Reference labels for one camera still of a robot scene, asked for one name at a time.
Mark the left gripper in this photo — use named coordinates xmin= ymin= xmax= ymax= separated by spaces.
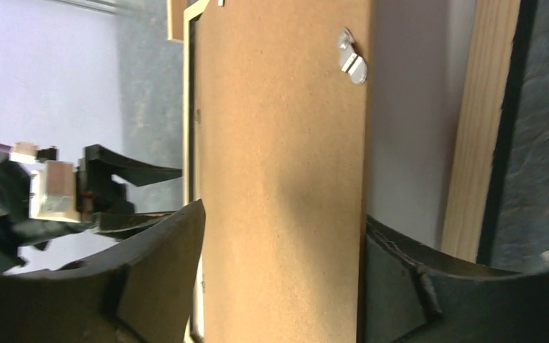
xmin=76 ymin=144 xmax=182 ymax=241

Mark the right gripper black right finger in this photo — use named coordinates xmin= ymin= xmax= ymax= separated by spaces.
xmin=364 ymin=217 xmax=549 ymax=342

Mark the brown backing board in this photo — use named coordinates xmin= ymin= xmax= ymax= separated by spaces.
xmin=167 ymin=1 xmax=375 ymax=342

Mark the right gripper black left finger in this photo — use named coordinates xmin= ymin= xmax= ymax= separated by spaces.
xmin=0 ymin=200 xmax=206 ymax=342

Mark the wooden picture frame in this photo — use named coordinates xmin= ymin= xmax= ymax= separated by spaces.
xmin=182 ymin=0 xmax=538 ymax=343

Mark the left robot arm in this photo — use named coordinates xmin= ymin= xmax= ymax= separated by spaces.
xmin=0 ymin=144 xmax=182 ymax=273

